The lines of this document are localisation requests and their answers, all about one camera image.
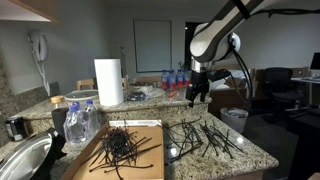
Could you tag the white paper towel roll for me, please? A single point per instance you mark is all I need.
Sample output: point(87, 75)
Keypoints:
point(108, 83)

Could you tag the black office chair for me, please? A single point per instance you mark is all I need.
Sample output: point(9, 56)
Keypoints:
point(278, 83)

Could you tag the grey trash bin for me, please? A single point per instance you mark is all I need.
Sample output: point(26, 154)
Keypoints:
point(234, 118)

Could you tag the small black silver appliance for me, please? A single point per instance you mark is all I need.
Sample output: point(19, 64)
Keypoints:
point(15, 128)

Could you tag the small white container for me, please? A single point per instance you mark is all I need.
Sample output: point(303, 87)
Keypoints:
point(141, 87)

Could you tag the dark brown dresser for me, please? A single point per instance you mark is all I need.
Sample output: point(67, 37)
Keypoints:
point(226, 98)

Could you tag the black zip-tie pile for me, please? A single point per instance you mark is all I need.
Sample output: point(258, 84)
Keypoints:
point(116, 143)

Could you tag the glass jar wooden lid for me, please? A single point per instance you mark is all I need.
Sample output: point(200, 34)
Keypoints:
point(57, 99)

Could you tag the wooden chair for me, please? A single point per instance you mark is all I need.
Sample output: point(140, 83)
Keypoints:
point(86, 83)

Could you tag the silver metal pan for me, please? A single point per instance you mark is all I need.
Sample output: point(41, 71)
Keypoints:
point(21, 158)

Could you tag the round beige tray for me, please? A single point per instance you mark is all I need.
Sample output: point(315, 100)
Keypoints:
point(156, 93)

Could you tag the orange marker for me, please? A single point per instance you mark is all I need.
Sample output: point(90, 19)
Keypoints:
point(172, 94)

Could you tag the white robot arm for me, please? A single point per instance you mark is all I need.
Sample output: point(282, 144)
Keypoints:
point(213, 36)

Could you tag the clear blue-capped water bottle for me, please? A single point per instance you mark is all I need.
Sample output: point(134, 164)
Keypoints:
point(74, 128)
point(92, 118)
point(77, 105)

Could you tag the flat cardboard box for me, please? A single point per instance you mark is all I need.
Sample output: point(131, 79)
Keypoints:
point(150, 150)

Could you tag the black computer mouse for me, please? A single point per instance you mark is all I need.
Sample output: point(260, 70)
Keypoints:
point(136, 96)

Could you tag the white cloth heap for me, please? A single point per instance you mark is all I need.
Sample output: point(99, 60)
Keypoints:
point(238, 75)

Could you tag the black zip-tie bundle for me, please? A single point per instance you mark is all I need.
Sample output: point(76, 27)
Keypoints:
point(218, 138)
point(188, 140)

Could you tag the white desk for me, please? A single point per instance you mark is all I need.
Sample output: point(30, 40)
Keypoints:
point(308, 80)

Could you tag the white wall phone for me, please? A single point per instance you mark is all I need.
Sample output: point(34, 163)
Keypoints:
point(40, 46)

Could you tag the computer monitor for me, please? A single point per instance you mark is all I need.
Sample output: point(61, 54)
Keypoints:
point(316, 61)

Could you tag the wooden upper cabinet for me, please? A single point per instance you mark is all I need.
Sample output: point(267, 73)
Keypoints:
point(20, 8)

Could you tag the white whiteboard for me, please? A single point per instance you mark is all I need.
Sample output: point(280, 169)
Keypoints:
point(152, 46)

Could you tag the white round bowl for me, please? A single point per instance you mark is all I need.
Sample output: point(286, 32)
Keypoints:
point(81, 95)

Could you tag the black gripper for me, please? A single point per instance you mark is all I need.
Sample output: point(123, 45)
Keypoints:
point(200, 80)

